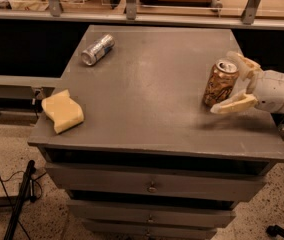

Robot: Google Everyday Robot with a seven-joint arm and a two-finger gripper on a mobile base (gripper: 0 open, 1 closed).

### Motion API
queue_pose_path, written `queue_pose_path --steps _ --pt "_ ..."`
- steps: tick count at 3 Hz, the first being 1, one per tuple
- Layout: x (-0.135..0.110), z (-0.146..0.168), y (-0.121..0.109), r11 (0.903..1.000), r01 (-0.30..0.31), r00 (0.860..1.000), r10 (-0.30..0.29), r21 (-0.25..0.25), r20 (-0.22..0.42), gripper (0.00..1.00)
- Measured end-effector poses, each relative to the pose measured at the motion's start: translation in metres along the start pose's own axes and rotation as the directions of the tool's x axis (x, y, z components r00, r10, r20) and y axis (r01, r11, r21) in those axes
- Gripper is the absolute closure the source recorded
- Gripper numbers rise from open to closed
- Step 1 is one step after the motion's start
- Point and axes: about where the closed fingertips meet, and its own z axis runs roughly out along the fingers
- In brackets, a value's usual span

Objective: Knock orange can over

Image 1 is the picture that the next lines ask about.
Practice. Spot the bottom grey drawer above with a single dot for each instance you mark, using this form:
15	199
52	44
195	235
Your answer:
149	230

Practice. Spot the black tripod leg left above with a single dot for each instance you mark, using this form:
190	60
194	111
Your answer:
17	208

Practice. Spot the grey drawer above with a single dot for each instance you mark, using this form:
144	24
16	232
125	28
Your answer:
150	214
155	182
149	230

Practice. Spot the orange soda can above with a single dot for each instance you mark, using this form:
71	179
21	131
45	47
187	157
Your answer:
223	76

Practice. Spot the middle grey drawer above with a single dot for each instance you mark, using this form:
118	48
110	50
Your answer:
150	214

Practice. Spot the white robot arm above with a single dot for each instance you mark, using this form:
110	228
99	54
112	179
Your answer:
265	91

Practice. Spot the silver blue soda can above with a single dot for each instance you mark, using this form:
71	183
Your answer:
97	50

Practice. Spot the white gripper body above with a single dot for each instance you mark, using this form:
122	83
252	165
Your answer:
272	89

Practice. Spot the grey metal rail shelf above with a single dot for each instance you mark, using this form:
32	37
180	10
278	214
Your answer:
252	14

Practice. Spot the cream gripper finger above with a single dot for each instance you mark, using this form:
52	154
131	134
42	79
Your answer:
239	102
248	69

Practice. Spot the top grey drawer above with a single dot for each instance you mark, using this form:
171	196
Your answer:
155	182

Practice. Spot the black object bottom right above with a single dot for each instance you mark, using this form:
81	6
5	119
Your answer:
275	231

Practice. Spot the grey drawer cabinet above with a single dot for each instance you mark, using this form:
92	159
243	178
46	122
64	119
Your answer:
143	108

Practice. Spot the yellow sponge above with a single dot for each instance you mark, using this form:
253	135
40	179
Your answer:
63	111

